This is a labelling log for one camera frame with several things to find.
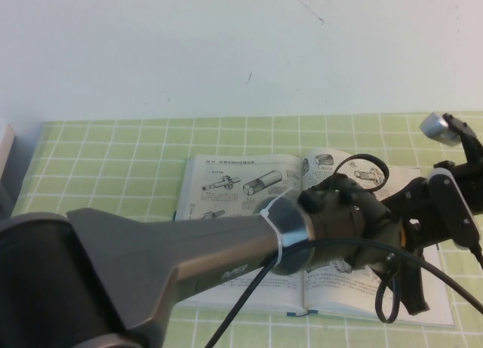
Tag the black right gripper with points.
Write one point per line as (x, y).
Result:
(469, 178)

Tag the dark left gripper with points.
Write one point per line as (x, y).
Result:
(415, 204)

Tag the technical book with drawings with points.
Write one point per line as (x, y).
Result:
(226, 174)

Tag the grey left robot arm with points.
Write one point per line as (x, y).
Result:
(113, 268)

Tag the beige board panel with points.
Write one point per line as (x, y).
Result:
(5, 148)

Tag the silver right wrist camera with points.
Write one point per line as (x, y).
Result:
(435, 127)

